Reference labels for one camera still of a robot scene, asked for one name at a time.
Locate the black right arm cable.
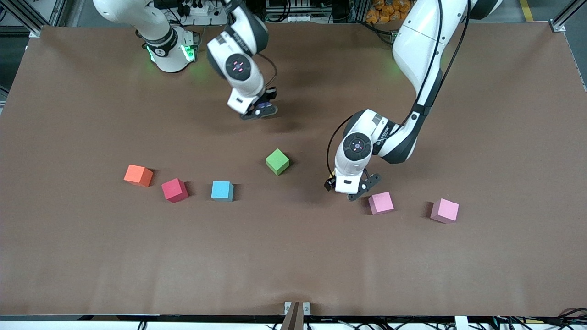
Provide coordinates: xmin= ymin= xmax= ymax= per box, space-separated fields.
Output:
xmin=256 ymin=51 xmax=278 ymax=90

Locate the brown paper table cover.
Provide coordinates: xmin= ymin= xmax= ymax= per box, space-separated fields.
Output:
xmin=0 ymin=22 xmax=587 ymax=317

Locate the grey electronics box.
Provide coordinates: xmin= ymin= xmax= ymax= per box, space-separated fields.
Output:
xmin=265 ymin=0 xmax=318 ymax=23

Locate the black cable bundle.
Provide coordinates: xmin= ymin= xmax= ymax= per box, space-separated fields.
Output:
xmin=482 ymin=309 xmax=587 ymax=330

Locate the white power strip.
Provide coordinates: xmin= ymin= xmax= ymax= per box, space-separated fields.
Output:
xmin=180 ymin=0 xmax=220 ymax=17

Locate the green foam cube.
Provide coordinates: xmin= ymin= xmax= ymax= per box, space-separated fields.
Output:
xmin=265 ymin=148 xmax=290 ymax=176

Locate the blue foam cube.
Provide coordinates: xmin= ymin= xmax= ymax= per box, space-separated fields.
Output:
xmin=211 ymin=181 xmax=234 ymax=202

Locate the aluminium frame profile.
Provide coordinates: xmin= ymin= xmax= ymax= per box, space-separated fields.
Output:
xmin=13 ymin=0 xmax=67 ymax=38
xmin=550 ymin=0 xmax=587 ymax=33

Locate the bag of orange items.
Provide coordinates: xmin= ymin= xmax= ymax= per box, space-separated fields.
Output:
xmin=365 ymin=0 xmax=413 ymax=24

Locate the red foam cube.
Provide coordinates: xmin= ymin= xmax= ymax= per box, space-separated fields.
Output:
xmin=161 ymin=178 xmax=189 ymax=204

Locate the small metal bracket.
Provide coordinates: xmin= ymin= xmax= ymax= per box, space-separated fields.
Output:
xmin=284 ymin=301 xmax=311 ymax=317

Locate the orange foam cube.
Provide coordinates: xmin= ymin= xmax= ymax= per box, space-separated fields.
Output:
xmin=123 ymin=164 xmax=154 ymax=187

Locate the pink foam cube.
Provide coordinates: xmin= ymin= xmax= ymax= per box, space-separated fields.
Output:
xmin=430 ymin=198 xmax=460 ymax=224
xmin=368 ymin=192 xmax=395 ymax=216

